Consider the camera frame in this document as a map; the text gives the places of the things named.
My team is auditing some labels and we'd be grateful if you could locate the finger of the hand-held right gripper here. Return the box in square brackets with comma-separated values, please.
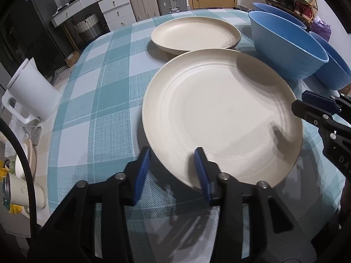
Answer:
[302, 90, 351, 114]
[291, 100, 339, 143]

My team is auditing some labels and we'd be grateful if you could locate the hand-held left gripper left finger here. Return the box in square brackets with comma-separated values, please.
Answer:
[27, 146, 151, 263]

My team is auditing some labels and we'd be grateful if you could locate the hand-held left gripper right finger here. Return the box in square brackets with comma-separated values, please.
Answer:
[194, 147, 316, 263]

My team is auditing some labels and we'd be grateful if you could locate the blue bowl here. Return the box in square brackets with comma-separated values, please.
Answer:
[309, 31, 351, 91]
[252, 2, 307, 30]
[248, 11, 330, 80]

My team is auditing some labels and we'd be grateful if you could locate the beige round plate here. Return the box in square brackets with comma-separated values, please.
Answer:
[142, 49, 304, 189]
[151, 19, 242, 52]

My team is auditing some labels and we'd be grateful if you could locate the purple plastic bag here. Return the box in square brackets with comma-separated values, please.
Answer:
[311, 16, 333, 43]

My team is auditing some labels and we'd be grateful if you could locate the teal checked tablecloth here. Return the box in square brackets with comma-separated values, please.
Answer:
[47, 9, 347, 263]

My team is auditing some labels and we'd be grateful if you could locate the bamboo shoe rack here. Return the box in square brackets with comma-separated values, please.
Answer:
[265, 0, 319, 26]

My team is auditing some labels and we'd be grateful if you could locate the beige mug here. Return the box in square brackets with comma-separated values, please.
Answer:
[3, 172, 47, 210]

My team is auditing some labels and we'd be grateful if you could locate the beige side dish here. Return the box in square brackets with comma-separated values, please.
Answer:
[15, 140, 37, 180]

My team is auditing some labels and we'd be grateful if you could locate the striped floor rug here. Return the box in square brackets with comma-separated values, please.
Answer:
[52, 65, 72, 84]

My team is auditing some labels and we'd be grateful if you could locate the small cardboard box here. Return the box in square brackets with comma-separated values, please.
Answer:
[65, 52, 81, 67]

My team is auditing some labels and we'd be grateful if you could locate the white electric kettle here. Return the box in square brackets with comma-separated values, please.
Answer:
[1, 57, 62, 125]

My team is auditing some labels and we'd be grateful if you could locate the woven laundry basket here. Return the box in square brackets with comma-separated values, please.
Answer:
[73, 14, 103, 44]

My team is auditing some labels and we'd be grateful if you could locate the white drawer dresser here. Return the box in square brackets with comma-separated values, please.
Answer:
[52, 0, 137, 32]

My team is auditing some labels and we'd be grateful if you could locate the black refrigerator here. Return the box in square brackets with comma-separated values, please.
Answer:
[27, 0, 81, 77]

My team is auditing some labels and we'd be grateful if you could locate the black cable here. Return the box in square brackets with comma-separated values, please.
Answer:
[0, 118, 37, 239]

